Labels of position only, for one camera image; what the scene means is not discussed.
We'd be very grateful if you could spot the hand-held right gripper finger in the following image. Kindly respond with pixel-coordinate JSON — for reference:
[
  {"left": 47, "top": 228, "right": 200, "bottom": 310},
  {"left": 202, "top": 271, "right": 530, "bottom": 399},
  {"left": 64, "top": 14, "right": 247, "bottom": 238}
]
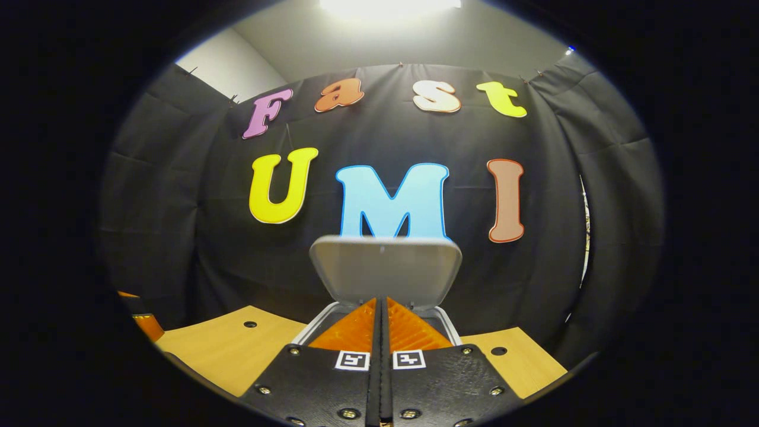
[
  {"left": 237, "top": 297, "right": 381, "bottom": 427},
  {"left": 381, "top": 297, "right": 525, "bottom": 427}
]

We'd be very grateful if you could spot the wooden desktop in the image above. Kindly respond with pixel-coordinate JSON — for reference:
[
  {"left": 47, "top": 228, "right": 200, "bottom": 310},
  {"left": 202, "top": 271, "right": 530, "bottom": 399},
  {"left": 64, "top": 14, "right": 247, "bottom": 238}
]
[{"left": 155, "top": 305, "right": 569, "bottom": 399}]

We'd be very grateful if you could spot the black backdrop cloth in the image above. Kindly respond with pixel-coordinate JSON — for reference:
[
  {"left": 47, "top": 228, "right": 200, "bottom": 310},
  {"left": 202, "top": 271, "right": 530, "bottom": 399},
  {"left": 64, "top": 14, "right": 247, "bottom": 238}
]
[{"left": 98, "top": 50, "right": 665, "bottom": 368}]

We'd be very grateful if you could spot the white desktop garbage bin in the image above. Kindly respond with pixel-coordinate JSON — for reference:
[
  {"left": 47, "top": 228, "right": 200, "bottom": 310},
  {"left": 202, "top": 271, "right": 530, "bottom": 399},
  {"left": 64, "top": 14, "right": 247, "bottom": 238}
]
[{"left": 292, "top": 235, "right": 463, "bottom": 348}]

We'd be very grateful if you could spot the large ceiling light panel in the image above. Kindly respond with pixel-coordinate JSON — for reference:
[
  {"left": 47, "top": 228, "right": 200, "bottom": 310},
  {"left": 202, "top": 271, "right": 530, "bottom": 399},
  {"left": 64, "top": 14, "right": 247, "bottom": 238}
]
[{"left": 320, "top": 0, "right": 463, "bottom": 17}]

